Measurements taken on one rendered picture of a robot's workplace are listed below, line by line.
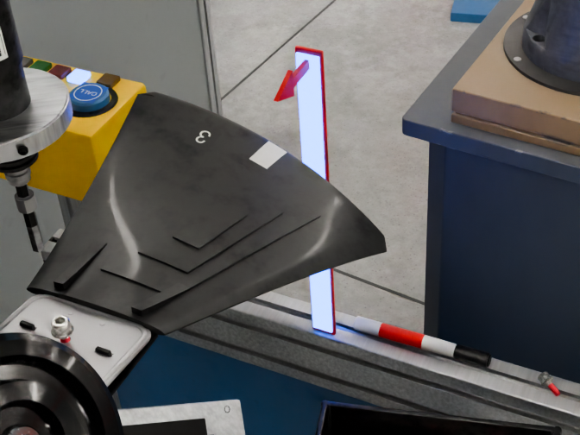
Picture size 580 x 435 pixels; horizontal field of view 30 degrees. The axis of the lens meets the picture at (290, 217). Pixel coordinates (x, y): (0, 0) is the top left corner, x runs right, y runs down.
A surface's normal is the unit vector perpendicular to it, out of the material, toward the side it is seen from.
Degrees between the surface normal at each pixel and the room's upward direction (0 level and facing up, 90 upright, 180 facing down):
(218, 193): 15
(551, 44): 72
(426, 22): 0
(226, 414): 50
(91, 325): 7
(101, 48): 90
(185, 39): 90
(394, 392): 90
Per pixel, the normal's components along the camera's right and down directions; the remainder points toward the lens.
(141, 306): 0.13, -0.86
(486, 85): -0.05, -0.77
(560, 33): -0.73, 0.20
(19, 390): 0.67, -0.21
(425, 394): -0.44, 0.60
